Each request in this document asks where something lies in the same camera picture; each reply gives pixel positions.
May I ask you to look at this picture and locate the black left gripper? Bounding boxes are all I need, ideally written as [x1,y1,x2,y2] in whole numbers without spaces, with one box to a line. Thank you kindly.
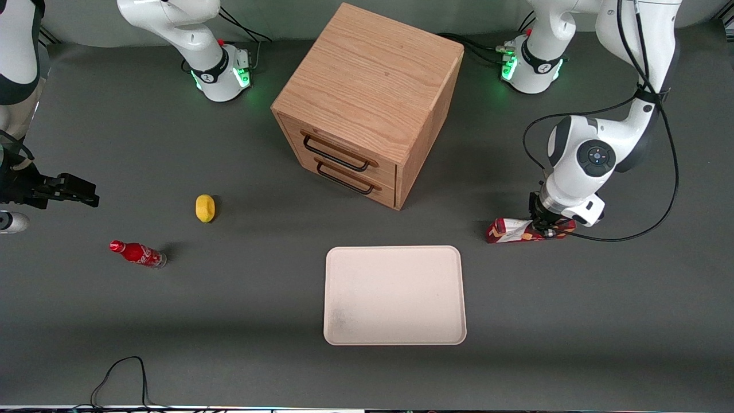
[529,192,574,237]

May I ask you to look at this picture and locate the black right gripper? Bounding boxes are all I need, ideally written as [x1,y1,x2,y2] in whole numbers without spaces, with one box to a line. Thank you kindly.
[0,162,100,208]

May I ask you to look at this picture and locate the red cookie box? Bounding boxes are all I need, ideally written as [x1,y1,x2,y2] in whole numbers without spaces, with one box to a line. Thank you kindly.
[486,217,576,244]

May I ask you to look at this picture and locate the cream plastic tray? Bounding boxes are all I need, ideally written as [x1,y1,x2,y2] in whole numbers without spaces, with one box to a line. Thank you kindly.
[323,246,467,346]

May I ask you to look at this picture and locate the red cola bottle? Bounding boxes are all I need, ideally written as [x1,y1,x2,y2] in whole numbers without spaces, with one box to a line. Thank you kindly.
[109,240,168,269]

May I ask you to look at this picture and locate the deep wooden drawer front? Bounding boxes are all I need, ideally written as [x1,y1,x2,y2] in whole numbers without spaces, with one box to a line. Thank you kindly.
[291,145,397,209]

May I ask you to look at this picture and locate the shallow wooden drawer front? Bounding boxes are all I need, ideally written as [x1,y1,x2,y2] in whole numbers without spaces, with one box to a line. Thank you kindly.
[281,115,398,187]

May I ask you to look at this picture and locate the oak wooden drawer cabinet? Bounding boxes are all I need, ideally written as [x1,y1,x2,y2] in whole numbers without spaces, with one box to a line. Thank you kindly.
[271,2,465,211]

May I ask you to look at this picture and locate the black right arm hose cable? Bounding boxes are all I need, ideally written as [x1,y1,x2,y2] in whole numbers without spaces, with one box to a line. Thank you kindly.
[0,130,36,162]

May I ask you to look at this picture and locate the thin black looped cable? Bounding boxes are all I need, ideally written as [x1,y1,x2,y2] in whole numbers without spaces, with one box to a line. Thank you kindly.
[72,356,173,411]

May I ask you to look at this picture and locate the thick black cable bundle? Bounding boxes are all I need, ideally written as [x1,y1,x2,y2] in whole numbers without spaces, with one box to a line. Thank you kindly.
[439,33,508,65]

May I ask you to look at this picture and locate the black wire drawer handle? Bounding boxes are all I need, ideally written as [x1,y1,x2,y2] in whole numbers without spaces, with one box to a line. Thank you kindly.
[313,156,383,196]
[300,131,380,173]

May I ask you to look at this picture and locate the black right arm base cable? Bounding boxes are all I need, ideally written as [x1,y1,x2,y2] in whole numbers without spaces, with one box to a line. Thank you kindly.
[218,6,274,71]

